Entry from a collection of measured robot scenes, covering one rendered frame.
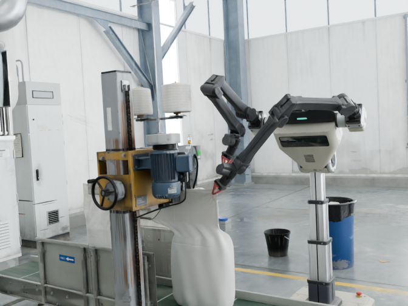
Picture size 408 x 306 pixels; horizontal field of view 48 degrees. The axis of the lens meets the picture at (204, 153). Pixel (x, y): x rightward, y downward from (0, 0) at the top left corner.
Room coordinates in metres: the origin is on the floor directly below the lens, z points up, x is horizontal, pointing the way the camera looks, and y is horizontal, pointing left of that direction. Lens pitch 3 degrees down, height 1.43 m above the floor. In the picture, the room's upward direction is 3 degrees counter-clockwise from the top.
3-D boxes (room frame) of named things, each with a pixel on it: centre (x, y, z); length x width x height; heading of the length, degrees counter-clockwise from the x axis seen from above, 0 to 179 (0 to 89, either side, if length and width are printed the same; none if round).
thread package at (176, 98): (2.50, 0.14, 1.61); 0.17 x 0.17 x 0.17
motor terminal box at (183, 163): (2.36, 0.10, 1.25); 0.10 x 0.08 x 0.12; 172
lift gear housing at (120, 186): (2.36, 0.48, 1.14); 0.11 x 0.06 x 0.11; 57
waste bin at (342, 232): (4.55, -1.26, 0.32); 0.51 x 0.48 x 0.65; 147
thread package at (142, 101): (2.64, 0.35, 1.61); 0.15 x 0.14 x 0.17; 57
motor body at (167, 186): (2.37, 0.21, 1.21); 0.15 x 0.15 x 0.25
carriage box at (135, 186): (2.53, 0.39, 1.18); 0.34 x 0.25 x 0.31; 147
